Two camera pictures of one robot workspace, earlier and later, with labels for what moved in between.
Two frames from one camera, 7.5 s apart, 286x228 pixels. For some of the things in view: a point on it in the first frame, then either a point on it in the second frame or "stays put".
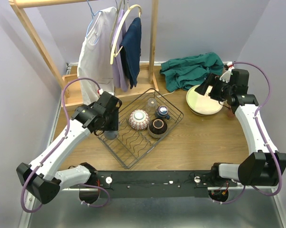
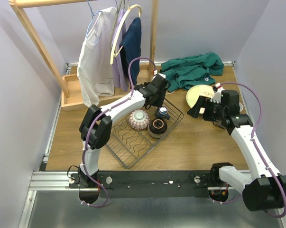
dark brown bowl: x=157 y=128 stays put
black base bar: x=157 y=184 stays put
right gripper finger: x=202 y=88 → x=200 y=102
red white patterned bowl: x=139 y=119 stays put
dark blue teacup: x=162 y=111 stays put
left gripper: x=113 y=120 → x=155 y=99
